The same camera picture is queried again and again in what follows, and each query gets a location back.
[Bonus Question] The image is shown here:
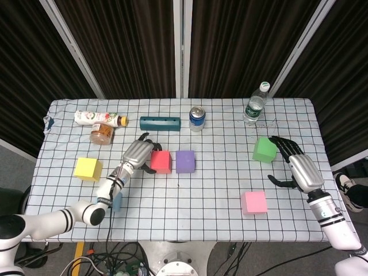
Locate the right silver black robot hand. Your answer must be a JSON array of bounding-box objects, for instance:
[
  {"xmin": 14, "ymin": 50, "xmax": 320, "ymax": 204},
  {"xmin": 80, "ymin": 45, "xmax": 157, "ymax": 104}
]
[{"xmin": 267, "ymin": 135, "xmax": 325, "ymax": 194}]

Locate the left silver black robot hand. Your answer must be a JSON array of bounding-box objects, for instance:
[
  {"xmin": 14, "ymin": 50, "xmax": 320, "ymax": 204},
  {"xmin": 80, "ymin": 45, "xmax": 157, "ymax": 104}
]
[{"xmin": 122, "ymin": 132, "xmax": 164, "ymax": 175}]

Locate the red foam cube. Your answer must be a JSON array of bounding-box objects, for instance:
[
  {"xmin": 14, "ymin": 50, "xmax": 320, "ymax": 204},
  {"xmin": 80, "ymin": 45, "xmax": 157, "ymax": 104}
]
[{"xmin": 150, "ymin": 149, "xmax": 173, "ymax": 174}]

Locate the green foam cube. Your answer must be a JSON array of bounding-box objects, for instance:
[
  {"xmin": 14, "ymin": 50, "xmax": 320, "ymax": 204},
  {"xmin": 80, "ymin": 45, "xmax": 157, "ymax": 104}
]
[{"xmin": 252, "ymin": 137, "xmax": 278, "ymax": 164}]

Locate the purple foam cube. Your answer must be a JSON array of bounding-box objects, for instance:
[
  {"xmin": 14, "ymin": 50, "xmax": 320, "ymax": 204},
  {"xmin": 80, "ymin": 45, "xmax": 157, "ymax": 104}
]
[{"xmin": 175, "ymin": 149, "xmax": 197, "ymax": 174}]

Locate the light blue foam cube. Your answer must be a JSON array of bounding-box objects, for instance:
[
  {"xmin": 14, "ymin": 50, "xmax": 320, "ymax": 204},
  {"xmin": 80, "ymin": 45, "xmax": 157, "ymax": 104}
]
[{"xmin": 110, "ymin": 191, "xmax": 124, "ymax": 213}]

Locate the yellow foam cube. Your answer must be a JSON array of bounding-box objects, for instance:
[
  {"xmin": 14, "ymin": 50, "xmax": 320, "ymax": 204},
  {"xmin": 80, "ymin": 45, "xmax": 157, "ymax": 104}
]
[{"xmin": 74, "ymin": 156, "xmax": 104, "ymax": 182}]

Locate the pink foam cube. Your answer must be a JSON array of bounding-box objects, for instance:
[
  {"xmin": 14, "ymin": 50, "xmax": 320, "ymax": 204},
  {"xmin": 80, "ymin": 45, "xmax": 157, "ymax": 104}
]
[{"xmin": 240, "ymin": 190, "xmax": 269, "ymax": 216}]

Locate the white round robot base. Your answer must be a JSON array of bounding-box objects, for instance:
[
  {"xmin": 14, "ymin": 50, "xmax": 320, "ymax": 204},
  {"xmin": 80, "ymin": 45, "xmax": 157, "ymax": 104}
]
[{"xmin": 137, "ymin": 240, "xmax": 219, "ymax": 276}]

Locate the dark teal block with holes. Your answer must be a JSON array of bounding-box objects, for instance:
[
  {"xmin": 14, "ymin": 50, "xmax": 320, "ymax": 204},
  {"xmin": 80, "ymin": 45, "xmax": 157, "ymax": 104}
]
[{"xmin": 139, "ymin": 116, "xmax": 182, "ymax": 133}]

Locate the black white sneaker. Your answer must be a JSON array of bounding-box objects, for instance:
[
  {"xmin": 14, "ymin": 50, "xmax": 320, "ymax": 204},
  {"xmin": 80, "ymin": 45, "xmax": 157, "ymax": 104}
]
[{"xmin": 333, "ymin": 171, "xmax": 365, "ymax": 213}]

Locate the clear jar of brown snacks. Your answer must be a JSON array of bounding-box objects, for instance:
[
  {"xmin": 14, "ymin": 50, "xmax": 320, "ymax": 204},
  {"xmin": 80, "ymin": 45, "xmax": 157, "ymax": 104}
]
[{"xmin": 89, "ymin": 122, "xmax": 115, "ymax": 146}]

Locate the person's black trouser leg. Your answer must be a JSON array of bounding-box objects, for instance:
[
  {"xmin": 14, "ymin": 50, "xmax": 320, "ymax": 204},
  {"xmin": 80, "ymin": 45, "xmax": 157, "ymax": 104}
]
[{"xmin": 346, "ymin": 183, "xmax": 368, "ymax": 212}]

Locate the white yellow-capped drink bottle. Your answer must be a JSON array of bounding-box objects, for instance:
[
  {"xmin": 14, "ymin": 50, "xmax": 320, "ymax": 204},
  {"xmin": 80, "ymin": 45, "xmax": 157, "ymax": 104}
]
[{"xmin": 74, "ymin": 110, "xmax": 129, "ymax": 128}]

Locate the blue silver soda can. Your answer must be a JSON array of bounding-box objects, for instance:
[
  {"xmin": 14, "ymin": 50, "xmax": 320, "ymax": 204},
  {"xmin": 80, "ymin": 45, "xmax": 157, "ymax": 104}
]
[{"xmin": 189, "ymin": 106, "xmax": 206, "ymax": 132}]

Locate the white black-grid tablecloth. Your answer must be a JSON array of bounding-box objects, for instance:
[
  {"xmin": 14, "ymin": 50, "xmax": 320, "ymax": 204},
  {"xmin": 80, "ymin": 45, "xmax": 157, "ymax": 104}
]
[{"xmin": 21, "ymin": 97, "xmax": 359, "ymax": 244}]

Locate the clear green-label water bottle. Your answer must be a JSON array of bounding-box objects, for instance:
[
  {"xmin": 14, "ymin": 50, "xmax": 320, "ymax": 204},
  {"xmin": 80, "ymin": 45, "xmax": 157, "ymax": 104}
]
[{"xmin": 243, "ymin": 81, "xmax": 271, "ymax": 126}]

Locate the dark teal fabric patch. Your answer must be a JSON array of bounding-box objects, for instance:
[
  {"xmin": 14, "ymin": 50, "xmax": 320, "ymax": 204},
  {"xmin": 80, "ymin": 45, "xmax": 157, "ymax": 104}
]
[{"xmin": 43, "ymin": 116, "xmax": 56, "ymax": 133}]

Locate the dark brown pleated curtain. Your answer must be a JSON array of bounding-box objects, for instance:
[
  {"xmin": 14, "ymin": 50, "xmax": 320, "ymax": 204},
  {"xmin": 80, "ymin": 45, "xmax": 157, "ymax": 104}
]
[
  {"xmin": 274, "ymin": 0, "xmax": 368, "ymax": 166},
  {"xmin": 188, "ymin": 0, "xmax": 320, "ymax": 99},
  {"xmin": 54, "ymin": 0, "xmax": 177, "ymax": 99},
  {"xmin": 0, "ymin": 0, "xmax": 97, "ymax": 158}
]

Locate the yellow floor tape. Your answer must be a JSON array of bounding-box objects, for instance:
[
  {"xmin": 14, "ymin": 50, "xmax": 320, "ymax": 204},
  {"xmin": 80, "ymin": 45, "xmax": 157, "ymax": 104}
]
[{"xmin": 74, "ymin": 241, "xmax": 86, "ymax": 271}]

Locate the black chair seat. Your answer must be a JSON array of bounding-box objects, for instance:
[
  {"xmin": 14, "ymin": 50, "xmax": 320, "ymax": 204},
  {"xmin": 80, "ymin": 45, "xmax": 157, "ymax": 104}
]
[{"xmin": 0, "ymin": 186, "xmax": 32, "ymax": 217}]

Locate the grey metal partition rail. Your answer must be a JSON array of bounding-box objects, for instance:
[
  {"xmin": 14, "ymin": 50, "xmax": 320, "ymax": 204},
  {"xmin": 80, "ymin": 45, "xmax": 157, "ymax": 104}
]
[
  {"xmin": 330, "ymin": 156, "xmax": 368, "ymax": 172},
  {"xmin": 0, "ymin": 137, "xmax": 38, "ymax": 162}
]

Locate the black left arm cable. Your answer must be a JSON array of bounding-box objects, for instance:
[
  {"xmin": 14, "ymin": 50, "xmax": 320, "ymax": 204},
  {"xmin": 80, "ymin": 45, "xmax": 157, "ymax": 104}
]
[{"xmin": 105, "ymin": 172, "xmax": 123, "ymax": 247}]

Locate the black floor cable bundle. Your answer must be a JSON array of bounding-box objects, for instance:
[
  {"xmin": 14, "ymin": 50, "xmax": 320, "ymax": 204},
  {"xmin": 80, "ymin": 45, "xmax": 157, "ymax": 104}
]
[{"xmin": 83, "ymin": 241, "xmax": 153, "ymax": 276}]

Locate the black cable with green light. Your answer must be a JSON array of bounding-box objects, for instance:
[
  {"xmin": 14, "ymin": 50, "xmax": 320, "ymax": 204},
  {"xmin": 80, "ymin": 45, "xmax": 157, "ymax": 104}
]
[{"xmin": 221, "ymin": 242, "xmax": 254, "ymax": 276}]

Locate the grey metal partition post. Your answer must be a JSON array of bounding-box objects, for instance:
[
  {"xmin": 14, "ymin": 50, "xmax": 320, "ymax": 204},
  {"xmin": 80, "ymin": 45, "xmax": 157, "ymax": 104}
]
[
  {"xmin": 269, "ymin": 0, "xmax": 337, "ymax": 95},
  {"xmin": 39, "ymin": 0, "xmax": 106, "ymax": 99},
  {"xmin": 172, "ymin": 0, "xmax": 193, "ymax": 98}
]

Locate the white floor cable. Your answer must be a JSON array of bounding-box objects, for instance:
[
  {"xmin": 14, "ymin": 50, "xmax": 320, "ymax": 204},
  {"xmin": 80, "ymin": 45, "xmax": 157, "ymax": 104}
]
[{"xmin": 59, "ymin": 256, "xmax": 101, "ymax": 276}]

